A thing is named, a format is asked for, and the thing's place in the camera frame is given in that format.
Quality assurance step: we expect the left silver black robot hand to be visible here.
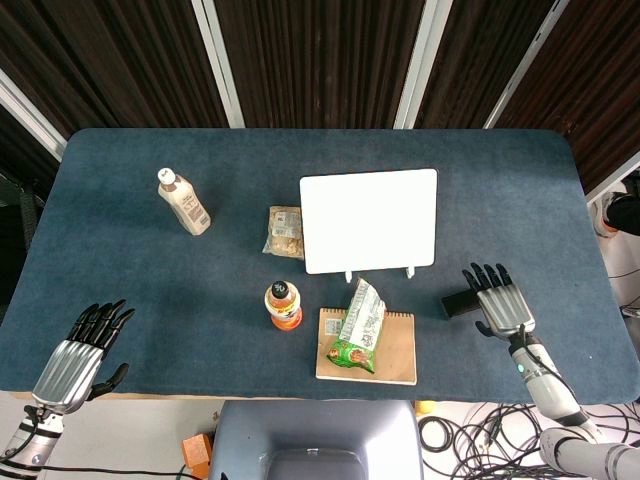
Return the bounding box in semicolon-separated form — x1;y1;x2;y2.
32;299;136;414

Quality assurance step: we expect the white partition post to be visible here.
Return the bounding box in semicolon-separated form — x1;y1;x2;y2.
483;0;571;130
191;0;245;129
0;69;69;161
587;149;640;204
393;0;441;130

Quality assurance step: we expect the grey robot torso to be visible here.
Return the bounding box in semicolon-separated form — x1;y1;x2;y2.
208;399;424;480

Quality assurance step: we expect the thin black floor cable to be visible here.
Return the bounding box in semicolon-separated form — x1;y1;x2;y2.
29;464;211;480

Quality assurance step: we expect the small black box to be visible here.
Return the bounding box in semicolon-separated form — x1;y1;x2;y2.
441;289;484;320

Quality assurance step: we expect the clear nut snack packet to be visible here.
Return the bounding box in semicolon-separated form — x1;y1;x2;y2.
261;205;305;260

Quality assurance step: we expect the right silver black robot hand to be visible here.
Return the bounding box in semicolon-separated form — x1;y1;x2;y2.
462;262;536;346

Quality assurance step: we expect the orange box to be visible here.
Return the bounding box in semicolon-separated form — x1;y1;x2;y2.
181;433;214;480

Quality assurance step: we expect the green snack bag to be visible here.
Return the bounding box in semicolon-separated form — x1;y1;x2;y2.
326;278;387;375

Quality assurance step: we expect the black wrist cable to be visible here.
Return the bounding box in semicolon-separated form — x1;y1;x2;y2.
516;323;581;409

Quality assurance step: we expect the brown spiral notebook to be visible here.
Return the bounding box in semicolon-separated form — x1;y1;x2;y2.
314;307;418;386

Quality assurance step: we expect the white board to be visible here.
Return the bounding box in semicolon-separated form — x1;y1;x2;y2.
299;168;439;275

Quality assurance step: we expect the orange drink bottle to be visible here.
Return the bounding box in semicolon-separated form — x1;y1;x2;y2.
264;280;303;331

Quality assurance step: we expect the beige milk tea bottle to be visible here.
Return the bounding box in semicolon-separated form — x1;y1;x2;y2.
157;167;212;237

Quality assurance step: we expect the blue table cloth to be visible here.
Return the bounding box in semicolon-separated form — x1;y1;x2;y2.
0;128;640;405

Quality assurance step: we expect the black floor cable bundle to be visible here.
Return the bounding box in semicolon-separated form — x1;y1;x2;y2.
417;402;640;480

